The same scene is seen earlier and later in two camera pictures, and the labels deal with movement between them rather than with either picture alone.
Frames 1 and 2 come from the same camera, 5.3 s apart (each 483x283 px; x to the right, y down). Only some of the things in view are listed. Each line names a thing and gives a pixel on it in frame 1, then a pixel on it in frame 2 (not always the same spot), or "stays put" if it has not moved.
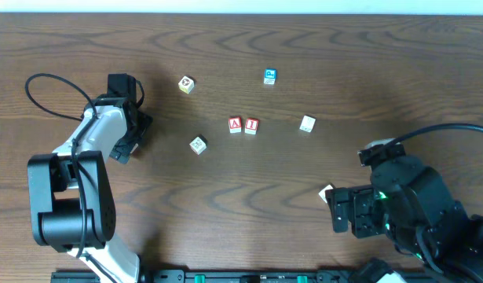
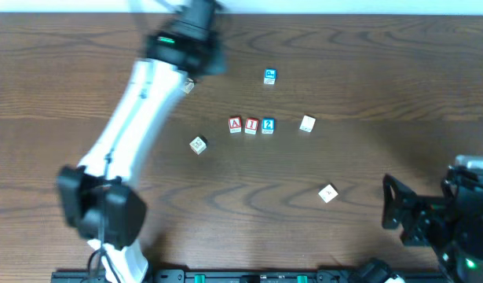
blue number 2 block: x=134 y=148 to x=268 y=126
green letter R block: x=322 y=192 stays put
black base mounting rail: x=247 y=276 stays put
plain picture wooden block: x=308 y=123 stays put
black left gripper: x=133 y=136 to x=209 y=63
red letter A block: x=235 y=124 stays put
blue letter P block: x=270 y=75 stays put
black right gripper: x=355 y=211 to x=415 y=217
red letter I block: x=251 y=126 stays put
